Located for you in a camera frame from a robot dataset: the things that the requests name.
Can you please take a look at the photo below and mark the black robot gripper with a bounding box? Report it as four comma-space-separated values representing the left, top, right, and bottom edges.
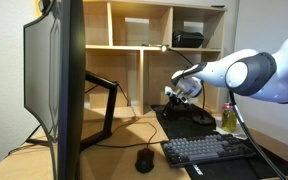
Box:
162, 95, 189, 118

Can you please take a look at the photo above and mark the black gooseneck desk lamp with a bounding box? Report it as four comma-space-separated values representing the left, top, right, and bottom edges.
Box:
141, 43, 215, 126

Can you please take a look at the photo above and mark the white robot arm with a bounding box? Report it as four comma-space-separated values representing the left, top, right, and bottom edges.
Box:
171, 39, 288, 104

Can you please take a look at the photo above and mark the black desk mat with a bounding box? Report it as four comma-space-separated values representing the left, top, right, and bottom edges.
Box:
152, 105, 277, 180

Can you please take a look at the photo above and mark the grey mechanical keyboard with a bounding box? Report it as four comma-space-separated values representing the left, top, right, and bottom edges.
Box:
161, 134, 255, 168

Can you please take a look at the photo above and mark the red drink can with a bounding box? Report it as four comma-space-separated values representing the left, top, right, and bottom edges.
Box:
222, 103, 233, 114

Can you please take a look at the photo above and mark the black computer mouse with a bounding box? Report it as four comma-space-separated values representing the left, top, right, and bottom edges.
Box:
135, 148, 154, 173

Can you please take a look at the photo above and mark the yellow drink can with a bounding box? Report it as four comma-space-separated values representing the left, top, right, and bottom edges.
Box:
222, 109, 237, 132

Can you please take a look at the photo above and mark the black monitor stand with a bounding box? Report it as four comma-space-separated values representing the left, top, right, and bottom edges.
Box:
24, 71, 119, 151

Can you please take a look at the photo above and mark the white paper napkin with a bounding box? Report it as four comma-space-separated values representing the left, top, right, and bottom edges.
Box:
215, 116, 247, 140

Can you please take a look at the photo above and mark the black zippered case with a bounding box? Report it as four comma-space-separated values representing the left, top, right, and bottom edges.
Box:
172, 30, 204, 48

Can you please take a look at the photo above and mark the light wooden cubby shelf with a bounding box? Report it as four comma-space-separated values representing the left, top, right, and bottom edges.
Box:
82, 0, 226, 115

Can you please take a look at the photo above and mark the small dark object on shelf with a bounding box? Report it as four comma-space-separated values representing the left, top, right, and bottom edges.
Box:
210, 5, 226, 8

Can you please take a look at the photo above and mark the curved black computer monitor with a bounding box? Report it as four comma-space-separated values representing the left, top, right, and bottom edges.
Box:
23, 0, 85, 180

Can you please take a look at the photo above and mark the black mouse cable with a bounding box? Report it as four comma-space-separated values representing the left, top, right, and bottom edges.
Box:
94, 120, 162, 150

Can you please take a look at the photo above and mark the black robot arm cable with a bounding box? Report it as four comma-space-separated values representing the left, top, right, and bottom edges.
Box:
228, 89, 288, 180

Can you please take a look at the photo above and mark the black monitor power cable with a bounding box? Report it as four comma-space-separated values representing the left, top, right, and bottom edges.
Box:
6, 124, 52, 158

